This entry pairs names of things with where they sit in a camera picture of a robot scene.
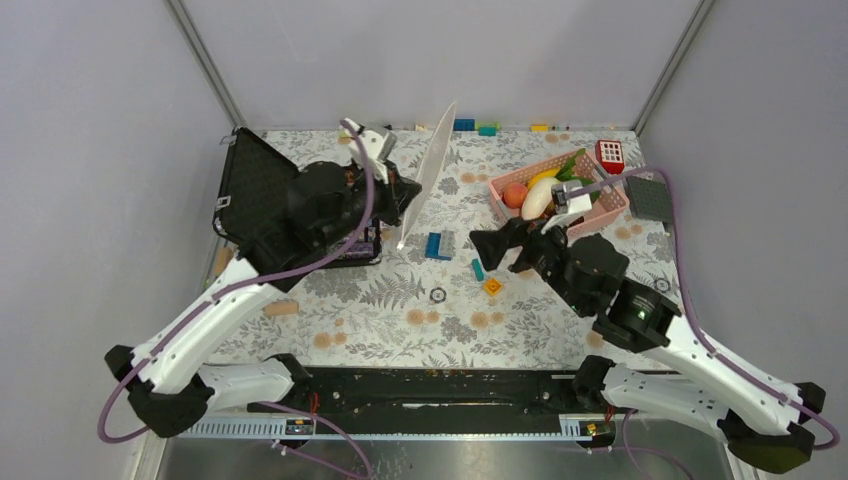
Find pink plastic basket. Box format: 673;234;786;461
488;149;631;240

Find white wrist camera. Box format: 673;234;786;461
541;181;593;234
340;118;397;184

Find wooden block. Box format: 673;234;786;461
262;300;300;317

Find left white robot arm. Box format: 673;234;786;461
105;159;422;438

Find peach toy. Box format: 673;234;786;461
502;182;528;209

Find blue grey brick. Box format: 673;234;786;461
424;230;456;261

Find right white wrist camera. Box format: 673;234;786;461
541;181;593;234

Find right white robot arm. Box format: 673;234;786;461
469;218;826;474

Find blue brick at wall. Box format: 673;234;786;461
453;118;476;132

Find red grid block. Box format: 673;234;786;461
595;139;626;175

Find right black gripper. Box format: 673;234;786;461
467;210;590;314

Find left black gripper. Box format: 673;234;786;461
318;158;422;250

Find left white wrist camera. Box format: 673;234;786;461
340;118;397;184

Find yellow pepper toy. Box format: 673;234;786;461
526;168;559;190

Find clear zip top bag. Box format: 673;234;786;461
396;102;457;251

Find black ring washer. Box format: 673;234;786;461
430;287;447;304

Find teal small brick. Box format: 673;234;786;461
471;258;486;282

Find orange square brick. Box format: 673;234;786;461
482;278;503;297

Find white radish toy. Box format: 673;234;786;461
520;177;561;221

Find green teal brick at wall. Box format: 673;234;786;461
475;122;501;137

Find black open case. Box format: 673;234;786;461
214;128;366;275

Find dark grey baseplate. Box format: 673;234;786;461
625;177;674;224

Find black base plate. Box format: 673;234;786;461
278;367;621;435

